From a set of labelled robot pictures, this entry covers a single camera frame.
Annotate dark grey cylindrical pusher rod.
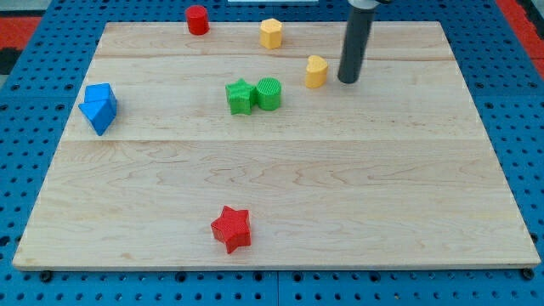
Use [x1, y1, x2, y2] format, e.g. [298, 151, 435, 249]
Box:
[337, 0, 379, 84]

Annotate blue cube block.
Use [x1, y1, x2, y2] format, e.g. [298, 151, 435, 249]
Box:
[84, 83, 117, 113]

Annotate yellow hexagon block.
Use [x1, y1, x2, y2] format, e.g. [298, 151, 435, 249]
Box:
[259, 19, 283, 49]

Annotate yellow heart block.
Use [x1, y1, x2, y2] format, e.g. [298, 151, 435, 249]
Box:
[305, 55, 328, 88]

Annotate green star block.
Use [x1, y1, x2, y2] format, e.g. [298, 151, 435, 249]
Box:
[225, 78, 256, 115]

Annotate blue triangle block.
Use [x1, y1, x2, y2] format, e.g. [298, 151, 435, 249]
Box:
[78, 99, 116, 136]

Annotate red cylinder block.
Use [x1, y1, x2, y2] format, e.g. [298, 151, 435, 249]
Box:
[184, 5, 209, 36]

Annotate green cylinder block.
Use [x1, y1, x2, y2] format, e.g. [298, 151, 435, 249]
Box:
[256, 77, 281, 111]

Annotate red star block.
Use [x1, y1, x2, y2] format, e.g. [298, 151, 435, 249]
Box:
[211, 206, 252, 254]

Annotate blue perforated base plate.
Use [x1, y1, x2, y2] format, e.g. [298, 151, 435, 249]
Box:
[1, 1, 543, 305]

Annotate light wooden board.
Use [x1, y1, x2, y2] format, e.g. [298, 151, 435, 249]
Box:
[13, 21, 541, 271]

